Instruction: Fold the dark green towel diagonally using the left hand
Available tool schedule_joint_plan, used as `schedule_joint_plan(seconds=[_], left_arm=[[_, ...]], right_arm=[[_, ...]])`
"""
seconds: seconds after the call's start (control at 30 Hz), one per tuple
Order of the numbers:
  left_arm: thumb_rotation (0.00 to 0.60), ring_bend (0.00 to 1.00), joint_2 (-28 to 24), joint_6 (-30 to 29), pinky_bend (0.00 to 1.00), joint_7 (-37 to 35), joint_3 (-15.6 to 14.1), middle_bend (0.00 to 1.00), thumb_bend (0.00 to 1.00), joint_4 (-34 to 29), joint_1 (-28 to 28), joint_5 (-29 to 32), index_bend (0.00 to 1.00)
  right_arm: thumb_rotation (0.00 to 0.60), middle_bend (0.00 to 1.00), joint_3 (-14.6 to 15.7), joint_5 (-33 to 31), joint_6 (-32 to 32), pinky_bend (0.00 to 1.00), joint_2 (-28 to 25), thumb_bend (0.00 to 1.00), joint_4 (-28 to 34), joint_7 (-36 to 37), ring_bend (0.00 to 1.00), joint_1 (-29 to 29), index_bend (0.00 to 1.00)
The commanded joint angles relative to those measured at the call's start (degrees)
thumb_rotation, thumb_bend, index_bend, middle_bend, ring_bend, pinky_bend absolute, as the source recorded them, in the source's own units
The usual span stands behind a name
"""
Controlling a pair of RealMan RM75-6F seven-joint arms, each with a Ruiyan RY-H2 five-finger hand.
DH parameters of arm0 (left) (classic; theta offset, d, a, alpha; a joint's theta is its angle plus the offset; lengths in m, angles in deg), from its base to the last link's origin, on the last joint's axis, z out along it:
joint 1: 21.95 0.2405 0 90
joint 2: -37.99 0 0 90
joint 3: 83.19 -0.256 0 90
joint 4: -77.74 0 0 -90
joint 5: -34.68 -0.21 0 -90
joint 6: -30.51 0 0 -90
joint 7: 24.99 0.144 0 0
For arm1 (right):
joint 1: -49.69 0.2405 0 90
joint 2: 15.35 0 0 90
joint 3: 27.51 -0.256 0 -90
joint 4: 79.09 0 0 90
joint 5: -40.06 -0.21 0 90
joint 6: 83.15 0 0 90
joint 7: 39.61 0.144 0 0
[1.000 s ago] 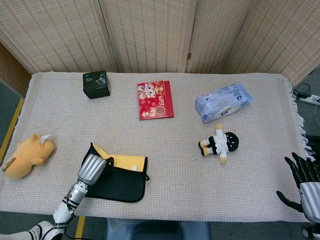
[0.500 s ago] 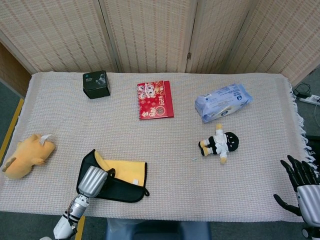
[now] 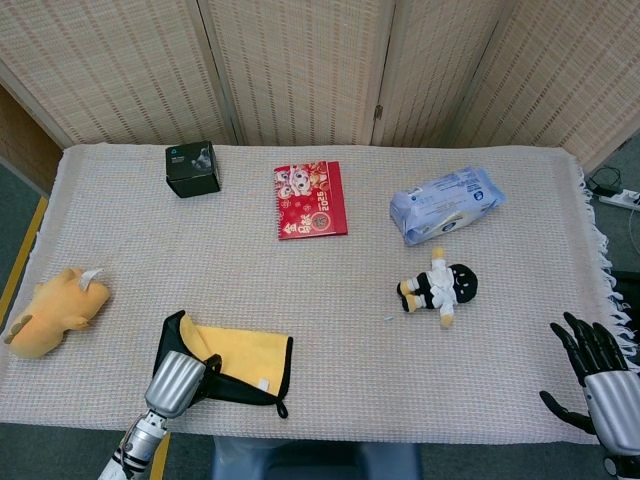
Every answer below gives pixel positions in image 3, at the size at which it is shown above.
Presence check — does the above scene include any white power strip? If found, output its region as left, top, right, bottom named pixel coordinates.
left=598, top=188, right=640, bottom=209

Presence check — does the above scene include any black white plush doll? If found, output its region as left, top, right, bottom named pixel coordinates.
left=396, top=247, right=479, bottom=329

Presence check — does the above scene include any grey yellow towel black trim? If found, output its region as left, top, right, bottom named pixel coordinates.
left=152, top=309, right=295, bottom=420

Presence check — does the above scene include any yellow plush toy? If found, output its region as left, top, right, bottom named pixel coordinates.
left=3, top=267, right=112, bottom=360

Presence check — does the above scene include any blue tissue pack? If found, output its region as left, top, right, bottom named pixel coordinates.
left=389, top=166, right=507, bottom=248

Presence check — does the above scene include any red spiral calendar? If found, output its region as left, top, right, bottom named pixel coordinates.
left=273, top=160, right=349, bottom=242

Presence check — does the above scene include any beige woven tablecloth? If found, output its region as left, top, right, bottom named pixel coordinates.
left=0, top=142, right=640, bottom=446

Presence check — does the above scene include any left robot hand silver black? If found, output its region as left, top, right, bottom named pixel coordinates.
left=143, top=349, right=224, bottom=420

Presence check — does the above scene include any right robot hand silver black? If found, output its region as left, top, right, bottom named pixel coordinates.
left=538, top=311, right=640, bottom=459

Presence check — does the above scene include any black cardboard box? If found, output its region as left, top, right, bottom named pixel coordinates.
left=164, top=140, right=222, bottom=199

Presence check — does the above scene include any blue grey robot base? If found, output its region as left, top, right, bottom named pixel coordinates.
left=212, top=435, right=424, bottom=480

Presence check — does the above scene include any woven folding screen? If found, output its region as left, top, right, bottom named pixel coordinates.
left=0, top=0, right=640, bottom=174

